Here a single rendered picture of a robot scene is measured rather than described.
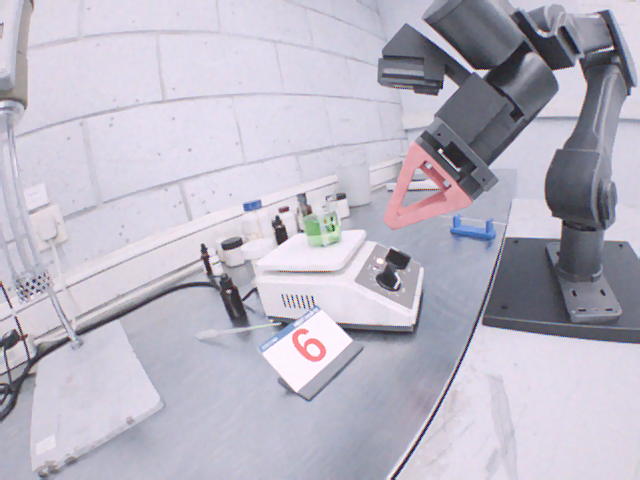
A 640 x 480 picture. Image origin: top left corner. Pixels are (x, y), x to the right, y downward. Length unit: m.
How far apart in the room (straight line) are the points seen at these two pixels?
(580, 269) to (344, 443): 0.32
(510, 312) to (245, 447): 0.30
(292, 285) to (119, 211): 0.51
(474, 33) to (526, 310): 0.27
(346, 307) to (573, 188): 0.29
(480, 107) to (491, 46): 0.05
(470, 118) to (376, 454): 0.26
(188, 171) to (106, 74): 0.36
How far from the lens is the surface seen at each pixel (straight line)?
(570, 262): 0.38
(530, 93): 0.25
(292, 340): 0.30
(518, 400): 0.27
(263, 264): 0.35
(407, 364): 0.29
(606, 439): 0.27
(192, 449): 0.28
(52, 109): 0.78
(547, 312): 0.34
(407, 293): 0.33
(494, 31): 0.23
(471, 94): 0.23
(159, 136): 0.78
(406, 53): 0.25
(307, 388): 0.28
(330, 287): 0.31
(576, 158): 0.36
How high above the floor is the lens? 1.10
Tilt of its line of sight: 17 degrees down
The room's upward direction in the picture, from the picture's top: 11 degrees counter-clockwise
